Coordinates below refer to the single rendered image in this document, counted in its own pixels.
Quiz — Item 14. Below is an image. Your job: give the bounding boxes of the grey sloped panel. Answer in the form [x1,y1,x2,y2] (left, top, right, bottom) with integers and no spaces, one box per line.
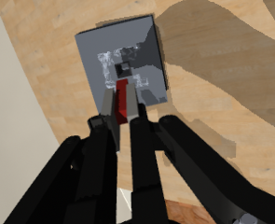
[75,14,168,114]

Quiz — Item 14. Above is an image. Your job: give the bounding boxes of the red rectangular block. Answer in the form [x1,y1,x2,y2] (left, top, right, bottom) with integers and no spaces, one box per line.
[115,78,129,125]

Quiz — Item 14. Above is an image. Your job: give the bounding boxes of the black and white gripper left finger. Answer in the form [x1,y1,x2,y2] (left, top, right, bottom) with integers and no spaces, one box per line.
[4,88,120,224]

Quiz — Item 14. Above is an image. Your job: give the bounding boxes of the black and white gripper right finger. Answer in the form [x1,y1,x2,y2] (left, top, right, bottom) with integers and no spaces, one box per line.
[126,83,275,224]

